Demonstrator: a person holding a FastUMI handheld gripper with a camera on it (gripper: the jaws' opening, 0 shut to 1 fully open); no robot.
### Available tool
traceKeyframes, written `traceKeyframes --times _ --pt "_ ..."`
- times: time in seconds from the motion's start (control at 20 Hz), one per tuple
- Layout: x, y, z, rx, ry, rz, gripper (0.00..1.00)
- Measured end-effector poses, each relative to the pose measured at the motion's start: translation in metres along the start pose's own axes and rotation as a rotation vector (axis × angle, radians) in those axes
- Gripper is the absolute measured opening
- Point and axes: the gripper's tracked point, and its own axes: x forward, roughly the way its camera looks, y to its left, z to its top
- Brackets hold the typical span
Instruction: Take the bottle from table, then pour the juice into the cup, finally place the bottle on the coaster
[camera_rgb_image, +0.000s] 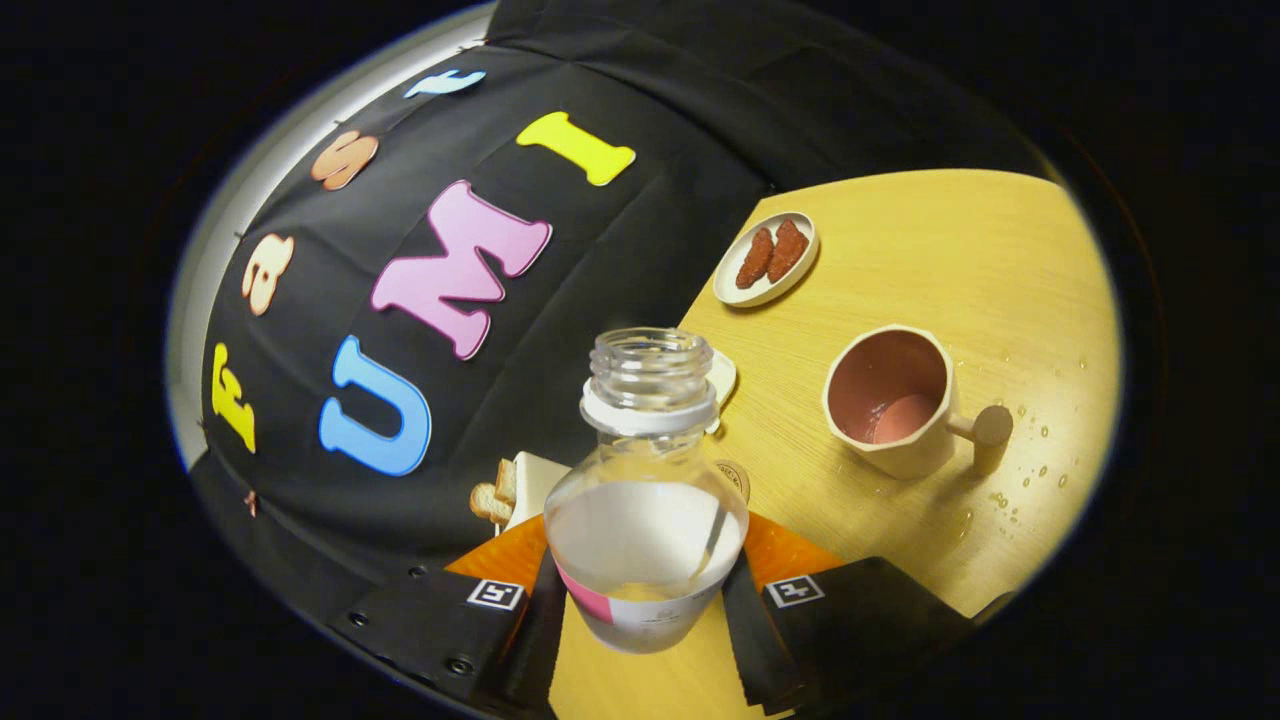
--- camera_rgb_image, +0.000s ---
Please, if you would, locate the black backdrop cloth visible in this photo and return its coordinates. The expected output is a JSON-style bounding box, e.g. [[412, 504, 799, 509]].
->
[[190, 0, 1061, 641]]

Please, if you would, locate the beige cup with pink inside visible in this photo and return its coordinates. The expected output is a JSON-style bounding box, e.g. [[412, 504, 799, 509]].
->
[[822, 323, 1015, 481]]

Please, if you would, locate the clear plastic juice bottle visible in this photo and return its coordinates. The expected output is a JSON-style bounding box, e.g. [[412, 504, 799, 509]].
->
[[543, 327, 751, 655]]

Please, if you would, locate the red sausage piece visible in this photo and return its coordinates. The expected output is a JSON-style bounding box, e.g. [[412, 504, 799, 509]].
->
[[736, 227, 775, 290], [767, 219, 810, 283]]

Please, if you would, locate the white divided dish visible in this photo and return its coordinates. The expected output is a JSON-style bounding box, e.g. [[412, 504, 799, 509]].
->
[[705, 348, 739, 436]]

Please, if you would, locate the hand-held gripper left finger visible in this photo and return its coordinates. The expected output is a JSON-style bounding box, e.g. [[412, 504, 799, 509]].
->
[[330, 515, 566, 717]]

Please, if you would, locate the white toaster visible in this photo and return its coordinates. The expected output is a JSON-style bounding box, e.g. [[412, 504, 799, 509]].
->
[[500, 450, 573, 533]]

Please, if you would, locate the round white plate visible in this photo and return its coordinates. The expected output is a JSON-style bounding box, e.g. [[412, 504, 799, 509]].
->
[[712, 211, 821, 309]]

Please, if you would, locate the wooden table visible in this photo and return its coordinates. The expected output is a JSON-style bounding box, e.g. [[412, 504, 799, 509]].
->
[[545, 168, 1123, 720]]

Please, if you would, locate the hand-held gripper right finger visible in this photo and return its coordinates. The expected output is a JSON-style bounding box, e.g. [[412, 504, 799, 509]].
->
[[720, 512, 981, 717]]

